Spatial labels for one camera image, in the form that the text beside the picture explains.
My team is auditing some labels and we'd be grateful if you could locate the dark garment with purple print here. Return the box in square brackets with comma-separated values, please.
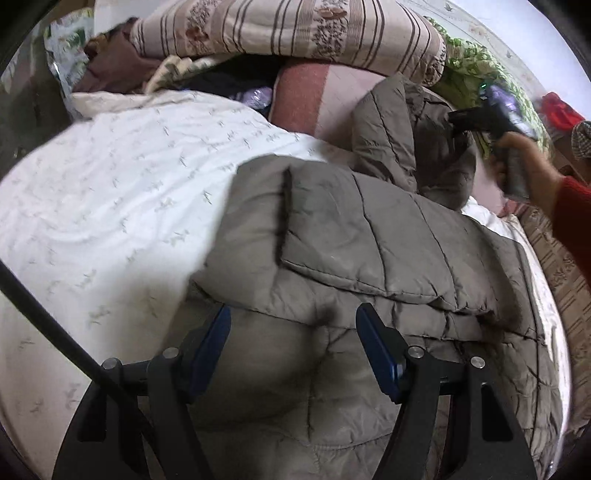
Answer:
[187, 56, 280, 119]

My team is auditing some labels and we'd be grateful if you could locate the white patterned quilt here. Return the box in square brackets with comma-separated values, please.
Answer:
[0, 89, 356, 478]

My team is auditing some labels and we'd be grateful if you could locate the green and white plastic bag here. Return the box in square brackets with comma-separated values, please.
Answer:
[44, 8, 97, 91]

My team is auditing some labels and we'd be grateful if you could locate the grey-brown quilted down jacket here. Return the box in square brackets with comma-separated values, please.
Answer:
[169, 73, 565, 480]

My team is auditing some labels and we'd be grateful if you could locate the maroon garment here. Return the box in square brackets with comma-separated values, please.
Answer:
[74, 18, 160, 93]

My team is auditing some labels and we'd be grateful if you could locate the red cloth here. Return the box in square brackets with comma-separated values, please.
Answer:
[541, 92, 584, 137]

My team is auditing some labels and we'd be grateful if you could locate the person's right hand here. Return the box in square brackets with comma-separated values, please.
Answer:
[489, 131, 566, 216]

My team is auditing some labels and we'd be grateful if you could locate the green floral bedding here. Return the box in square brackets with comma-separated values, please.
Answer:
[425, 17, 551, 158]

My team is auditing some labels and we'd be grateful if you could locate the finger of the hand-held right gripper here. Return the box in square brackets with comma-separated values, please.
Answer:
[448, 107, 505, 137]

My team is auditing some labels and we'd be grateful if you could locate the black cable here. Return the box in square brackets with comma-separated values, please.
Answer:
[0, 261, 158, 453]

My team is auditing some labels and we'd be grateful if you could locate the person's right forearm red sleeve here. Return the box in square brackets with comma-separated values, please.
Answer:
[549, 175, 591, 269]

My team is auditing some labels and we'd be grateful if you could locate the striped floral folded quilt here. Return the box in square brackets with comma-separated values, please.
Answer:
[130, 0, 447, 88]

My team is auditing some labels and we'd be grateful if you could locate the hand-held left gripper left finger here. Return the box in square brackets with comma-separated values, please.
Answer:
[52, 304, 232, 480]

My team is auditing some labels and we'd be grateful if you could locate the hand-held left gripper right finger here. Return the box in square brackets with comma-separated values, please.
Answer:
[355, 303, 539, 480]

